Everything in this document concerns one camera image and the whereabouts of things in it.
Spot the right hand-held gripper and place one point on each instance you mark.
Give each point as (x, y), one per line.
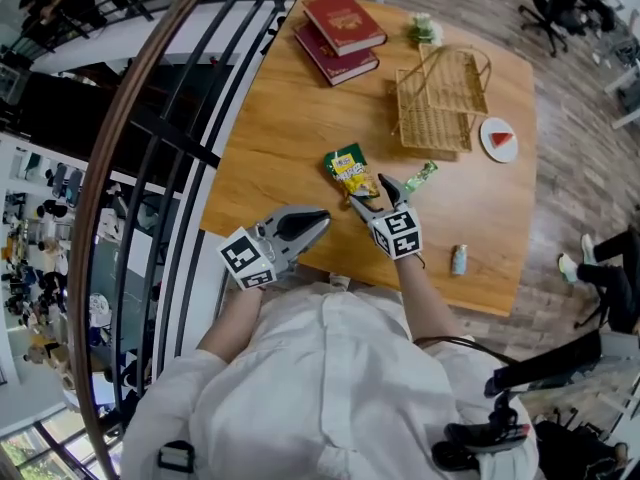
(397, 233)

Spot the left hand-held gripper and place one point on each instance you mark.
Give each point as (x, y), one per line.
(245, 258)

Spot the small green candy packet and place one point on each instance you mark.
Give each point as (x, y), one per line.
(420, 175)

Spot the green yellow snack bag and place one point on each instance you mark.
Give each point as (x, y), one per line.
(350, 168)

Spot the wicker basket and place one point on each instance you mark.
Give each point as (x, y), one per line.
(430, 123)

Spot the person's left forearm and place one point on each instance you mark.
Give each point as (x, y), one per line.
(230, 328)

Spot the white plate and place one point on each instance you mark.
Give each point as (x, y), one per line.
(500, 156)

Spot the red watermelon slice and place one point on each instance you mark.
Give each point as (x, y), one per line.
(502, 139)

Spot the dark red hardcover book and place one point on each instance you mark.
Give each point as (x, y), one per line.
(340, 69)

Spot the person's white shirt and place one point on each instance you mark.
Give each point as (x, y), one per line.
(325, 393)

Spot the white flower bouquet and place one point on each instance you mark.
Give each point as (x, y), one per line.
(425, 28)

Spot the black railing with wooden handrail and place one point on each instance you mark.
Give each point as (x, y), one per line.
(106, 133)

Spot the black flat panel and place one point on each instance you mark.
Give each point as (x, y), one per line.
(550, 363)

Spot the black office chair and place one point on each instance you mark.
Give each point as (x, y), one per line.
(555, 13)

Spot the white desk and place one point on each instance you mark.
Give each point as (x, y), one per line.
(625, 88)

